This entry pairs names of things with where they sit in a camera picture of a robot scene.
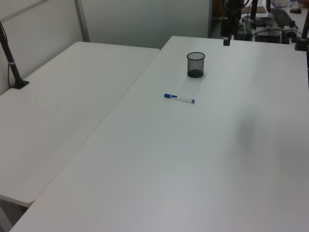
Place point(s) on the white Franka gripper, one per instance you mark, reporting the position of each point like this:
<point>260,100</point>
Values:
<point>225,26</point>

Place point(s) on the blue and white marker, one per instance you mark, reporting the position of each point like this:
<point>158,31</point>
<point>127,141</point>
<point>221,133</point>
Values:
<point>179,98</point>

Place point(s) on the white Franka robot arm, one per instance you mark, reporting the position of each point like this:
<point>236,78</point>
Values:
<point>233,7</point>

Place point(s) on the thin black background pole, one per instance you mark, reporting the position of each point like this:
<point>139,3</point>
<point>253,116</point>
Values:
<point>253,9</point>

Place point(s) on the black mesh pen cup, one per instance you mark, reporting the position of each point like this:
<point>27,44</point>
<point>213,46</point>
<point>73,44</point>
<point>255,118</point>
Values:
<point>195,65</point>

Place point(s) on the brown desk mat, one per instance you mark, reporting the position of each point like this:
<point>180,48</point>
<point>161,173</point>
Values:
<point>260,9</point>

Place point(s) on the black keyboard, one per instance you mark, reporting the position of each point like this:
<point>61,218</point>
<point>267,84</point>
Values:
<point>281,16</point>

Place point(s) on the grey control box with button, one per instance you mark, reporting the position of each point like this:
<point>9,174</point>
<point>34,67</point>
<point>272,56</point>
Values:
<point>289,30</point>

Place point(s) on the black computer mouse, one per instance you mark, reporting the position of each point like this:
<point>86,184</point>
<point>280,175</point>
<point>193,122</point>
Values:
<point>295,10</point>

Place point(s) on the black clamped camera stand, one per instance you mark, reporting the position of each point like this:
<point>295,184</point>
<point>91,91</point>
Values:
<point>303,36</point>

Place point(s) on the grey partition frame post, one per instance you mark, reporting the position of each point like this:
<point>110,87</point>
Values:
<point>82,20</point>

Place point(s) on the black camera stand with white band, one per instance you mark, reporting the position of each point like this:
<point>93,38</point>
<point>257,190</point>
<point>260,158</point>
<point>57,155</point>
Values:
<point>10,62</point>

